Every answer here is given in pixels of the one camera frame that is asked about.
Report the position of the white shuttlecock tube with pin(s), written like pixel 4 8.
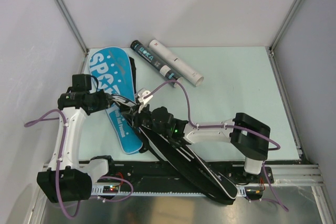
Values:
pixel 189 73

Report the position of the aluminium frame post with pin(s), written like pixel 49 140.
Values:
pixel 71 24
pixel 290 15

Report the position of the blue racket bag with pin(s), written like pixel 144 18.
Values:
pixel 114 69

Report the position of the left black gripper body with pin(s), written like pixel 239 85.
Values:
pixel 100 102

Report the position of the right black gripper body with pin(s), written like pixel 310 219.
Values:
pixel 144 117

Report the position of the grey cable duct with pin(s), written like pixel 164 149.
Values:
pixel 124 190

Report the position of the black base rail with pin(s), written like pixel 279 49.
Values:
pixel 158 174

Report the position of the left aluminium frame post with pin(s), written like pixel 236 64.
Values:
pixel 71 24

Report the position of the right aluminium frame post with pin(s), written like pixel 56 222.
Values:
pixel 290 15

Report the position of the black racket bag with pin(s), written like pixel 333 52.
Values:
pixel 166 143

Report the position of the black shuttlecock tube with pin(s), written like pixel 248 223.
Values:
pixel 155 61

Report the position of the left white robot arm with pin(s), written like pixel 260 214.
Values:
pixel 64 180

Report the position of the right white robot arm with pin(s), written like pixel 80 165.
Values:
pixel 248 135

